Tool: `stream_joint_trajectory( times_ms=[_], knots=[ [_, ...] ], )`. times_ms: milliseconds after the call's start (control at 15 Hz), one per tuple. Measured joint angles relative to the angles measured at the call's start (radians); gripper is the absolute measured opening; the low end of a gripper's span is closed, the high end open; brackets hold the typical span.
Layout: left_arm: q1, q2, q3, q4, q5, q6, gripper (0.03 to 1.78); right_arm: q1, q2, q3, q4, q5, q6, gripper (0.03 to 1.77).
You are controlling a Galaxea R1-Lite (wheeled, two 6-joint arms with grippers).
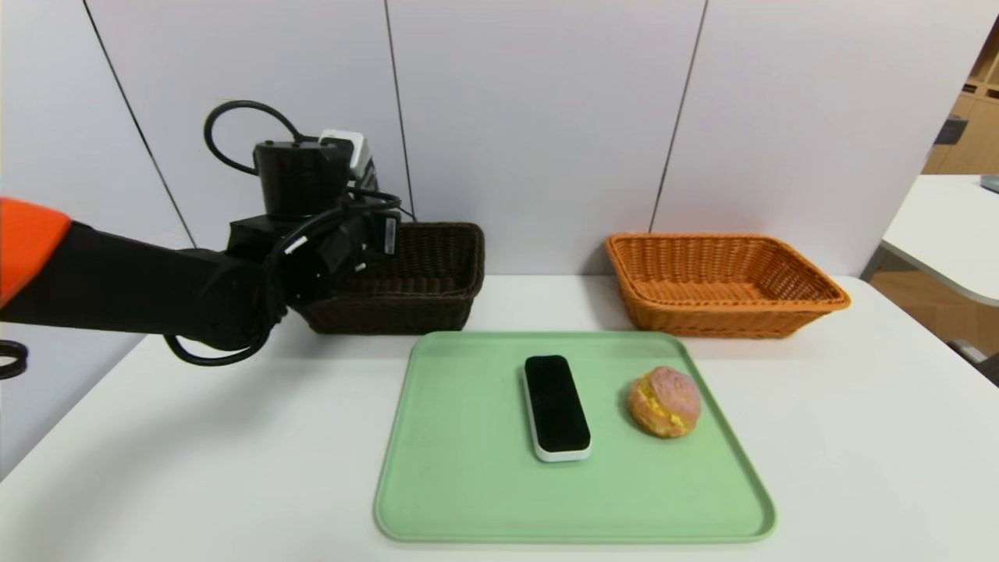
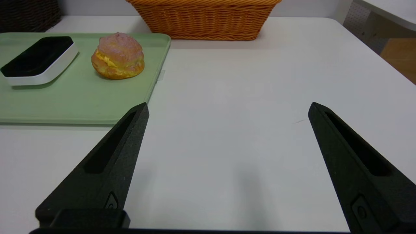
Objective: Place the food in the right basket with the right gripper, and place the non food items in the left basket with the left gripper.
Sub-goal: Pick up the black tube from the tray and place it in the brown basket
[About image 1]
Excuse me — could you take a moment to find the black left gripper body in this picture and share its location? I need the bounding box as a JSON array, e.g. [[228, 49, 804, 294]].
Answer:
[[318, 211, 402, 275]]

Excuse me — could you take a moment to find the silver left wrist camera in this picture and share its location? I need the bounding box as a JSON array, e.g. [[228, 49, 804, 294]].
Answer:
[[318, 129, 374, 182]]

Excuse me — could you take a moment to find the dark brown wicker basket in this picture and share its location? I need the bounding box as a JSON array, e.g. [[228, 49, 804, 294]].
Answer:
[[293, 222, 486, 336]]

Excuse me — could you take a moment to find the black left wrist camera cable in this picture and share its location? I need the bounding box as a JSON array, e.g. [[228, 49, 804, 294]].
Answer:
[[204, 100, 304, 177]]

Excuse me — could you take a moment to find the wooden shelf cabinet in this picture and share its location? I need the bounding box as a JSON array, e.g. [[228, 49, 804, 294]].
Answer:
[[921, 16, 999, 176]]

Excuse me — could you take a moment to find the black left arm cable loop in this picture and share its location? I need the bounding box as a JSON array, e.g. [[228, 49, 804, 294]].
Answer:
[[0, 340, 30, 382]]

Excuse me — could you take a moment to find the white side table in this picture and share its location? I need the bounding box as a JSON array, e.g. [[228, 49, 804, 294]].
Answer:
[[880, 176, 999, 308]]

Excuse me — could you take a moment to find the black felt whiteboard eraser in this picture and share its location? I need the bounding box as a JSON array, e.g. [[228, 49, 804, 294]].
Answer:
[[521, 354, 592, 462]]

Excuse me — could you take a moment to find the pink and yellow bread bun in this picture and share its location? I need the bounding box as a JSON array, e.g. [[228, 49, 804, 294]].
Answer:
[[626, 365, 702, 438]]

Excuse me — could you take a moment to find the orange wicker basket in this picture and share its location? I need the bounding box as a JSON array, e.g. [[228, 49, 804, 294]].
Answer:
[[606, 233, 850, 340]]

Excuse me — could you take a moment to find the light green plastic tray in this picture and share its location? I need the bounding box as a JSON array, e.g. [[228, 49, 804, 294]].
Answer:
[[375, 331, 777, 543]]

